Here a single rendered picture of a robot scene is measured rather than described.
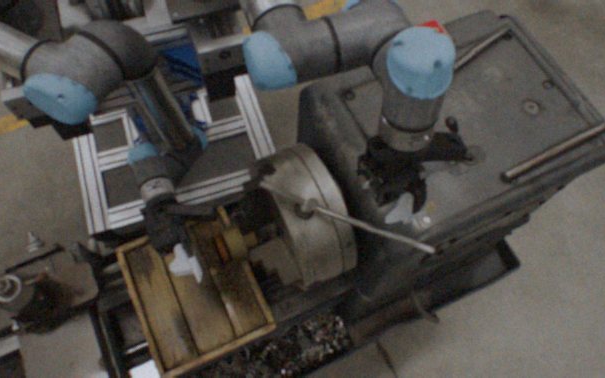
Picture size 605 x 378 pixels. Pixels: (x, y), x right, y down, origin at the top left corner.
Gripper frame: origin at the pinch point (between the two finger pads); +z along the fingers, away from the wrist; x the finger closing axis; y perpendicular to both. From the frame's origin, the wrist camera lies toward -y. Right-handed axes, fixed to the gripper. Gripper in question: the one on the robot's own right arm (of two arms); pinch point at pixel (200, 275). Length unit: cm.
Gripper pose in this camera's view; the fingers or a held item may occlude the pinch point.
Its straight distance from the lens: 107.3
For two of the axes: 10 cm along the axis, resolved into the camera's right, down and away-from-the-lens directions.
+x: 0.4, -4.1, -9.1
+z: 4.3, 8.3, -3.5
